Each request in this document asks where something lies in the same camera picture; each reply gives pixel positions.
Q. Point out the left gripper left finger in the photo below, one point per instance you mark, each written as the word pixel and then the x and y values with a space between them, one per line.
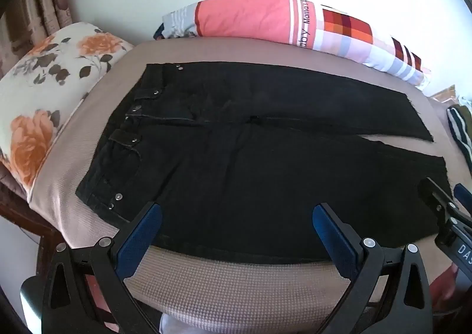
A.
pixel 115 259

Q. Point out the pink striped patchwork blanket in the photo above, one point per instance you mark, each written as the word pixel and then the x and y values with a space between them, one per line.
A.
pixel 299 23

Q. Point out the black denim pants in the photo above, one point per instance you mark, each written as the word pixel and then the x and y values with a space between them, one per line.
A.
pixel 237 155

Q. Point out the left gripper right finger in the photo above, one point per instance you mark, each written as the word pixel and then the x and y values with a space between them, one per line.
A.
pixel 355 261

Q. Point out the floral orange pillow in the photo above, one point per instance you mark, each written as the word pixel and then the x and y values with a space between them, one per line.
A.
pixel 44 88

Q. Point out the green white striped garment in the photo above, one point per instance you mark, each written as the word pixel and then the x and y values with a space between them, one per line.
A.
pixel 459 121

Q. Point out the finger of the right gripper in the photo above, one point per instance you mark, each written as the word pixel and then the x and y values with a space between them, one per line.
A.
pixel 436 198
pixel 464 196

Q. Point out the right hand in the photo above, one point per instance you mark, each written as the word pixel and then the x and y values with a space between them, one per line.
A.
pixel 443 290

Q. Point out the brown patterned curtain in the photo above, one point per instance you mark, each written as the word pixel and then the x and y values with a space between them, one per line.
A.
pixel 26 23

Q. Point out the dark wooden bed frame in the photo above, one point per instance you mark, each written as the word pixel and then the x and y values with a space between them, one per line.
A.
pixel 15 209

